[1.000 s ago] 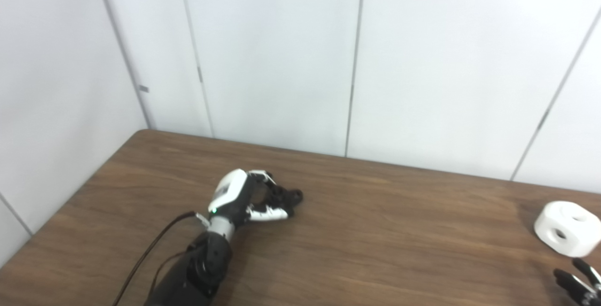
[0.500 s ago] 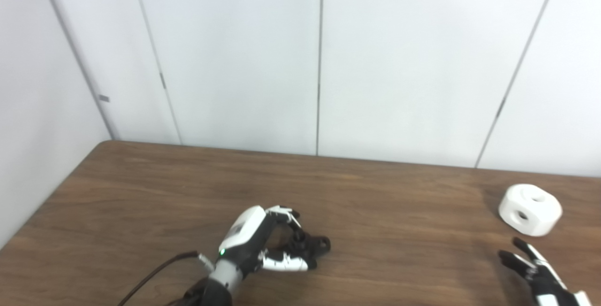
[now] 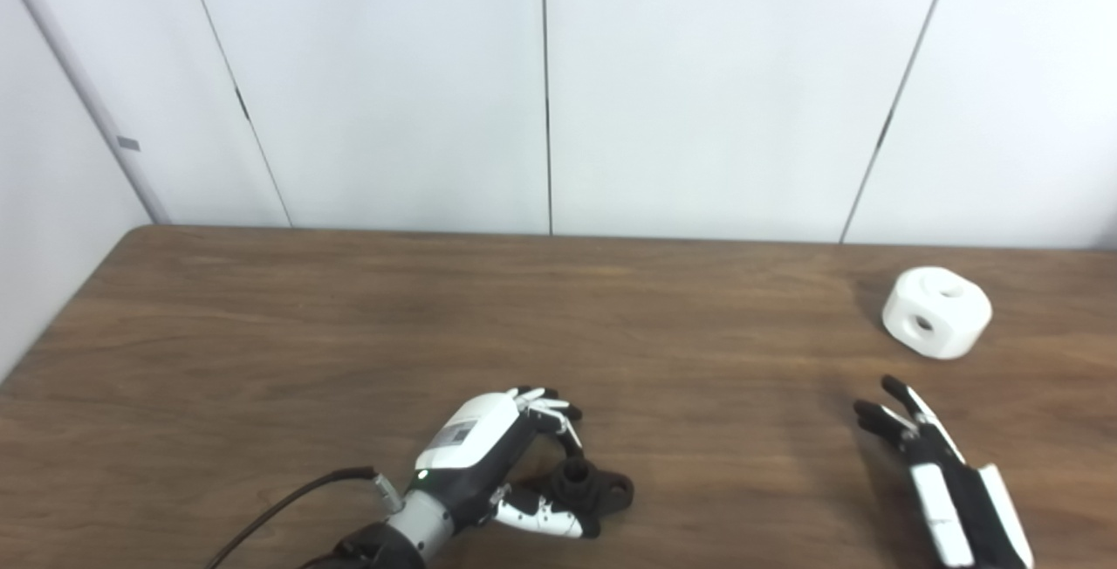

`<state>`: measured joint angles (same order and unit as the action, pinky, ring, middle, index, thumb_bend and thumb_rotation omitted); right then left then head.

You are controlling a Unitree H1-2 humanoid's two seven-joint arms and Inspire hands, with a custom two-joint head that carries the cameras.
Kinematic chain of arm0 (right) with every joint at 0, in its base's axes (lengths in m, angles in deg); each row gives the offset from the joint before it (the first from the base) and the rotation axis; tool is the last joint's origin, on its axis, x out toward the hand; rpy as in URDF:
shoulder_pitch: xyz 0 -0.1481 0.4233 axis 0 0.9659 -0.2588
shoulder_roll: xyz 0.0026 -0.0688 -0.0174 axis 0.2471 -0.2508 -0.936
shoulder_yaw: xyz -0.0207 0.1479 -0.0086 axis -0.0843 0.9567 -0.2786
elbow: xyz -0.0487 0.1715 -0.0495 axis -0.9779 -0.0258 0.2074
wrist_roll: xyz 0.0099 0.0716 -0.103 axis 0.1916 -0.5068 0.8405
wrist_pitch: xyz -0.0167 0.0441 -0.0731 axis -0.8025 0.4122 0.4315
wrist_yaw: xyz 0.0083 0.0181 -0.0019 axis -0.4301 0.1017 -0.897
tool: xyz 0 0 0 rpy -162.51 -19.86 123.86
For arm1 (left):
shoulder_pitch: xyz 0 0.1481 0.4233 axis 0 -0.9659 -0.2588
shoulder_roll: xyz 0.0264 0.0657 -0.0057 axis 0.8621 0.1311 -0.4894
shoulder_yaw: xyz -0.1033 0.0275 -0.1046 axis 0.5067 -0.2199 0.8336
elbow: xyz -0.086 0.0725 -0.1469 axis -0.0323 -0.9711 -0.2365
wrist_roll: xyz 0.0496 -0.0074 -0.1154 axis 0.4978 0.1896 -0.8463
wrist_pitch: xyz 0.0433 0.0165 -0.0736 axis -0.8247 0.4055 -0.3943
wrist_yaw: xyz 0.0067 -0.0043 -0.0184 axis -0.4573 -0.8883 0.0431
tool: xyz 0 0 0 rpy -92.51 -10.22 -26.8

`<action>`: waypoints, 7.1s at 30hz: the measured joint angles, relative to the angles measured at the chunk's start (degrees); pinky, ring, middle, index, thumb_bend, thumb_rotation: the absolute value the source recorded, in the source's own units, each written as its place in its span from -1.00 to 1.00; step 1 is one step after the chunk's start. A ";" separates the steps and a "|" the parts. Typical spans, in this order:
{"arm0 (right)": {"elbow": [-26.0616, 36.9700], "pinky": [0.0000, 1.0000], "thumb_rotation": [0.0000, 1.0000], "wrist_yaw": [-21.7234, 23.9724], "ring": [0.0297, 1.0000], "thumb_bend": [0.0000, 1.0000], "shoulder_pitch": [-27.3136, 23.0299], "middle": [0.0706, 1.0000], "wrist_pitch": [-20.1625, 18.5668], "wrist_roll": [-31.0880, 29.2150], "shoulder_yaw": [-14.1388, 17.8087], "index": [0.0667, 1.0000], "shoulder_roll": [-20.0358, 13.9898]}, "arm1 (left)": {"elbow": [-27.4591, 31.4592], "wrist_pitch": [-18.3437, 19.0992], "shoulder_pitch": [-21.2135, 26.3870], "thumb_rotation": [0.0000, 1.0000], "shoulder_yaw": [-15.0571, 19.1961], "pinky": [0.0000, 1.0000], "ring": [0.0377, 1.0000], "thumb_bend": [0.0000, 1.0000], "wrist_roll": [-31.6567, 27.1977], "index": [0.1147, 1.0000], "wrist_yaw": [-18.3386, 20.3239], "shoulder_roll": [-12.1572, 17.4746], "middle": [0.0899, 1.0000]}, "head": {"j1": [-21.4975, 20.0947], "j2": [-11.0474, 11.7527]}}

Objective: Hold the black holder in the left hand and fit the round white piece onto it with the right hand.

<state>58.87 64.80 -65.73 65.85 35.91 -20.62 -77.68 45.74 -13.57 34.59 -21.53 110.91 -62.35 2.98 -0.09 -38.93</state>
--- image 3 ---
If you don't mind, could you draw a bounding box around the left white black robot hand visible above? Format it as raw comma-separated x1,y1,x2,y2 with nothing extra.
410,386,603,544

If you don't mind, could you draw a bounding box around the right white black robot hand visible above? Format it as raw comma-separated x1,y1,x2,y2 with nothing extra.
853,374,1036,569

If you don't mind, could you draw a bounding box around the black flanged holder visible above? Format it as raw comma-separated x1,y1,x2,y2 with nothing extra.
545,457,635,519

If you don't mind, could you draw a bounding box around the round white plastic piece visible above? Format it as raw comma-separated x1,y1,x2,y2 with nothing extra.
881,266,993,360

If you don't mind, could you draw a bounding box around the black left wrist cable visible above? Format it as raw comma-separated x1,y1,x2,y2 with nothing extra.
205,466,404,569

